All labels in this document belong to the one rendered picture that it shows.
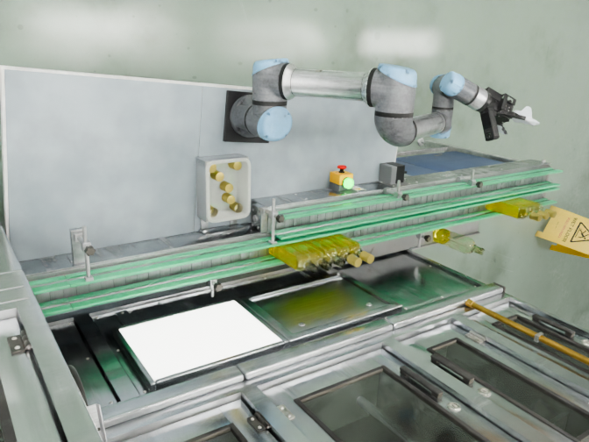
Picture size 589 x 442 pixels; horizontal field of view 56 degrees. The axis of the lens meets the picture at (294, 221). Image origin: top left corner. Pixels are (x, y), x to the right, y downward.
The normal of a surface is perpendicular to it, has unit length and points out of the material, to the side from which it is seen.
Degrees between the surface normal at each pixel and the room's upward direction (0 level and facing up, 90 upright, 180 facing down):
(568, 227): 76
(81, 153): 0
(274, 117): 9
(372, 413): 90
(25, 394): 90
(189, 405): 90
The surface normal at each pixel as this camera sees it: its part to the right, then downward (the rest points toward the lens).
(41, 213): 0.55, 0.28
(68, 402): 0.04, -0.95
